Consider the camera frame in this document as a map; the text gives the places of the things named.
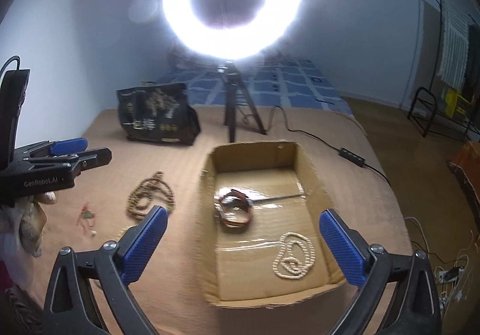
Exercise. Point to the red string green pendant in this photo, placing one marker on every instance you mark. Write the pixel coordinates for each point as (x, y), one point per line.
(86, 218)

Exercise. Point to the black tripod stand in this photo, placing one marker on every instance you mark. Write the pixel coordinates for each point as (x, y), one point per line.
(235, 93)

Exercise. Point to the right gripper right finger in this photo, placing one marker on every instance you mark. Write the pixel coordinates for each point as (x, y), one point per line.
(414, 305)

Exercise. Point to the gloved left hand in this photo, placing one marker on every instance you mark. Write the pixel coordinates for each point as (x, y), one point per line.
(26, 220)

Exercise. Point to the black printed snack bag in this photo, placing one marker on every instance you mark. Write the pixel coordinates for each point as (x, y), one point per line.
(158, 113)

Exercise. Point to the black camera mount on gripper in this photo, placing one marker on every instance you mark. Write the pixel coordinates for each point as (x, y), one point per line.
(14, 81)

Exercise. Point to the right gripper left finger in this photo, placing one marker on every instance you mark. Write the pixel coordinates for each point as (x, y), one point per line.
(70, 306)

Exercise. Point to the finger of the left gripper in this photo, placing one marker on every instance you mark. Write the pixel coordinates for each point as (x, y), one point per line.
(63, 147)
(73, 163)

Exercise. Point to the white power strip with cables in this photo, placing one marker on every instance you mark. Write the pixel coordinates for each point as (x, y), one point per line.
(452, 276)

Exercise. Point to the orange object on floor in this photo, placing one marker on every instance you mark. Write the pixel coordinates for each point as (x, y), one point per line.
(465, 167)

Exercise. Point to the black metal rack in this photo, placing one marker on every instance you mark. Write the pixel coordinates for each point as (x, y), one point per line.
(450, 116)

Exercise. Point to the tan blanket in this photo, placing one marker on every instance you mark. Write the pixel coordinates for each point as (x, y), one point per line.
(168, 291)

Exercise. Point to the red strap wristwatch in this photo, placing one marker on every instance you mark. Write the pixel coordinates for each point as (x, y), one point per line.
(234, 210)

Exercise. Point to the cardboard box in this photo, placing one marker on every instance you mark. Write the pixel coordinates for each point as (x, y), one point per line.
(280, 258)

